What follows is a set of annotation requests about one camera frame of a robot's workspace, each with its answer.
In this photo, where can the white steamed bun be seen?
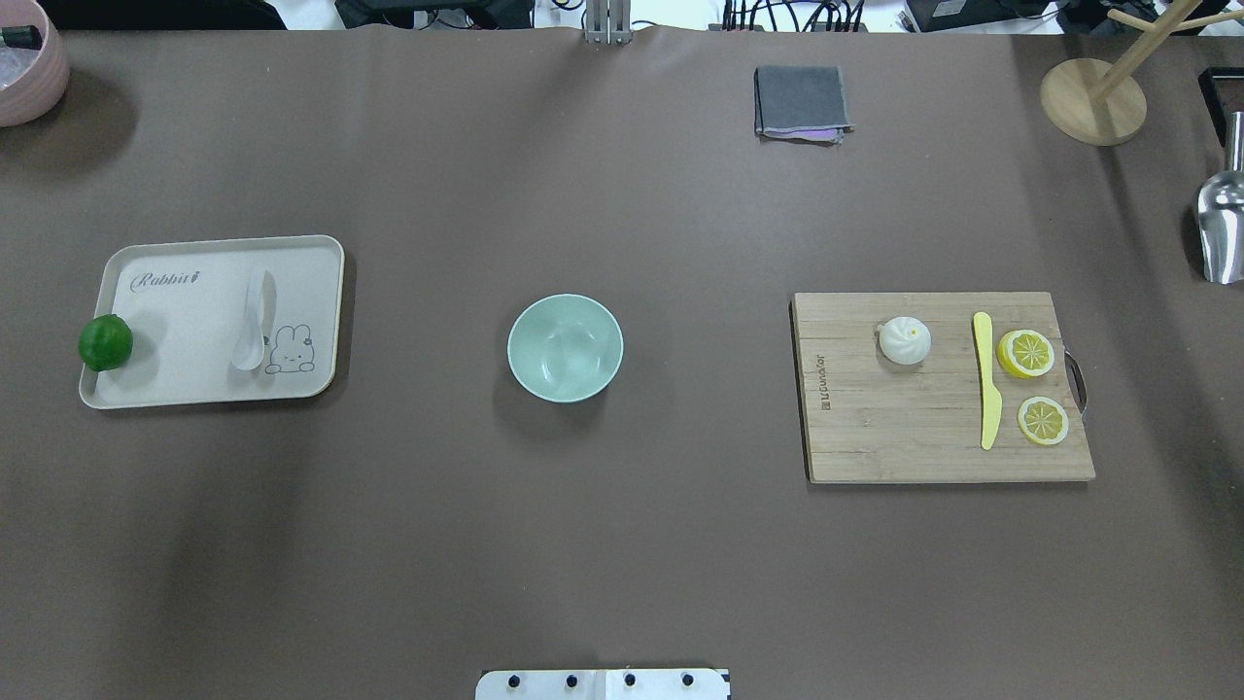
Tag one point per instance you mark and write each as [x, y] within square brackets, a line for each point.
[904, 340]

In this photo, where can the white plastic spoon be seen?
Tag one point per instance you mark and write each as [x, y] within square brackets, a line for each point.
[250, 348]

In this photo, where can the mint green bowl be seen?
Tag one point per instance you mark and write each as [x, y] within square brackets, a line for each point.
[565, 348]

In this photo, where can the pink bowl with ice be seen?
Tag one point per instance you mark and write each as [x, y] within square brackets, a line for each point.
[37, 88]

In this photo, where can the bamboo cutting board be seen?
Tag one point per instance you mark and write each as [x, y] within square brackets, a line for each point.
[869, 421]

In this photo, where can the grey folded cloth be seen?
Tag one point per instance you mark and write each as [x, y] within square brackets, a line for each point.
[801, 103]

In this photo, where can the yellow plastic knife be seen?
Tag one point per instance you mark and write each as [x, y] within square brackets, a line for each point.
[990, 395]

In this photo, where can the upper lemon slice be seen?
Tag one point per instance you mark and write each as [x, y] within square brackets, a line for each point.
[1025, 354]

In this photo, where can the lemon slice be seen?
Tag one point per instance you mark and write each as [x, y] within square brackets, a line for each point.
[1025, 354]
[1043, 420]

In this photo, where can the lower lemon slice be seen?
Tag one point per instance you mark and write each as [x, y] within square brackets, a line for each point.
[1043, 420]

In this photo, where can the beige rabbit tray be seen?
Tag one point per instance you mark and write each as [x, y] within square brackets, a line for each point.
[184, 304]

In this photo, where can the green lime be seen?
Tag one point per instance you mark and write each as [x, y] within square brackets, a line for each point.
[105, 343]

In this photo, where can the wooden mug tree stand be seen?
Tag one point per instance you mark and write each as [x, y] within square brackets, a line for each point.
[1098, 102]

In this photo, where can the metal scoop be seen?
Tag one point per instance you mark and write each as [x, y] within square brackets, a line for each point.
[1219, 212]

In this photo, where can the dark tray at edge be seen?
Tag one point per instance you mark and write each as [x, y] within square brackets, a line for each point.
[1222, 91]

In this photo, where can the aluminium frame post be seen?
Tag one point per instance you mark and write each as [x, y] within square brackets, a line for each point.
[608, 22]

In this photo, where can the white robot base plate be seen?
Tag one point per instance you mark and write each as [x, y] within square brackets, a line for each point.
[619, 683]

